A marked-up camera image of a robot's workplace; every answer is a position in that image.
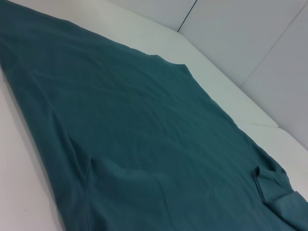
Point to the teal blue shirt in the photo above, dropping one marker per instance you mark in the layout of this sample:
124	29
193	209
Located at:
144	132

